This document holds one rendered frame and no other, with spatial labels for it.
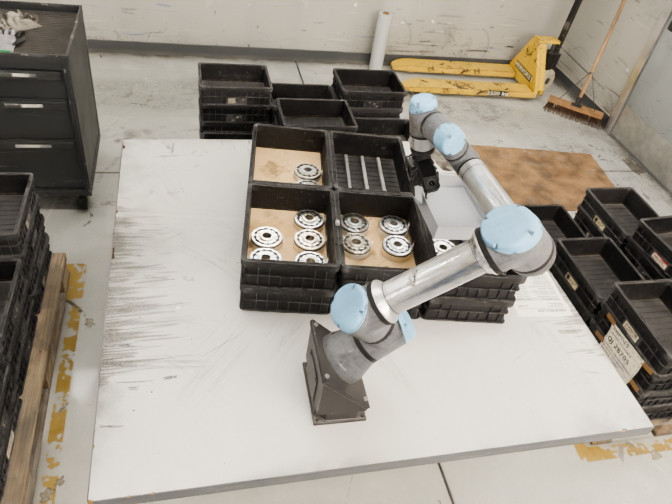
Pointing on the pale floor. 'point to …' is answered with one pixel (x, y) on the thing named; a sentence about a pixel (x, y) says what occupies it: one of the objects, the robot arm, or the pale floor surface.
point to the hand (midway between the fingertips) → (423, 202)
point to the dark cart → (50, 103)
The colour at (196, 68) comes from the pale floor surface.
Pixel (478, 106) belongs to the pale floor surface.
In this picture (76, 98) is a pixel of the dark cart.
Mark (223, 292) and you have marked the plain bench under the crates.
